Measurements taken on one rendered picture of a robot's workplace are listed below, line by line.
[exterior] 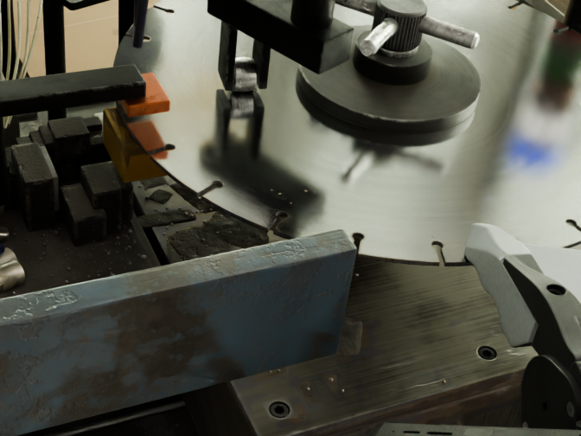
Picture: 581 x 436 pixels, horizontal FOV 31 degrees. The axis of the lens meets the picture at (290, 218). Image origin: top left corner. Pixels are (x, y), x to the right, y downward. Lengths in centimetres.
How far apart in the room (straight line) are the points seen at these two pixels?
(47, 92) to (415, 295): 25
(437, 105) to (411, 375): 15
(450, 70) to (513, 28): 10
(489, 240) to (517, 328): 5
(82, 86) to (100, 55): 48
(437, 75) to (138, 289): 29
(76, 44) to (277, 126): 49
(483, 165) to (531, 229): 6
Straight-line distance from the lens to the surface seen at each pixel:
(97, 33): 106
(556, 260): 50
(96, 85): 55
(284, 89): 61
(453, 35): 60
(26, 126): 74
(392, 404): 57
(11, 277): 57
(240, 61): 60
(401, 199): 54
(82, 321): 40
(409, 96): 61
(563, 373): 43
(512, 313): 47
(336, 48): 55
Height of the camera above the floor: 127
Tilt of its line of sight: 39 degrees down
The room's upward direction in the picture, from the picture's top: 8 degrees clockwise
